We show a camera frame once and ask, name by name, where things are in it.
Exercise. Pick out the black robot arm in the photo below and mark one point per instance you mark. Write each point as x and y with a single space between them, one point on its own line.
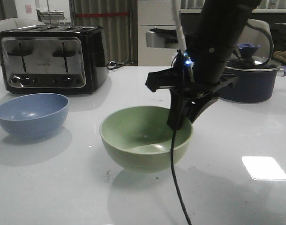
198 72

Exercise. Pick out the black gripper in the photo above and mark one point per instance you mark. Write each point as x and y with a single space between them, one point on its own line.
180 77

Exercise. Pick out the dark blue saucepan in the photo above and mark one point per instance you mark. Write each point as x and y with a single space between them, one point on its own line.
253 85

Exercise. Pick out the green bowl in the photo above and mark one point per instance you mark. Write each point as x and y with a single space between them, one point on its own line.
139 139

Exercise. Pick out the dark counter unit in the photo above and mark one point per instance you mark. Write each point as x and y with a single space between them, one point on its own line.
276 18

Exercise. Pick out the white cabinet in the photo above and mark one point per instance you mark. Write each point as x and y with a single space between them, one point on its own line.
153 14

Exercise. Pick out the black and chrome toaster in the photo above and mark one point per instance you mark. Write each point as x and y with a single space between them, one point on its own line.
58 59

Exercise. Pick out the brown cloth item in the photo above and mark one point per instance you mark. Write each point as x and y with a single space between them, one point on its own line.
280 55

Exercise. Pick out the glass pot lid blue knob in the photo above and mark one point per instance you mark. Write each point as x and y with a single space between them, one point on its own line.
244 58

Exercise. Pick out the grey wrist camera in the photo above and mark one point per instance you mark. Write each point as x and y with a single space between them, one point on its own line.
162 38

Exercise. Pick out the beige chair right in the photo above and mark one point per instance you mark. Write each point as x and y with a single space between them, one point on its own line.
262 37

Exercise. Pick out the blue bowl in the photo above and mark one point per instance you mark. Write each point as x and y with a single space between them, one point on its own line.
34 115

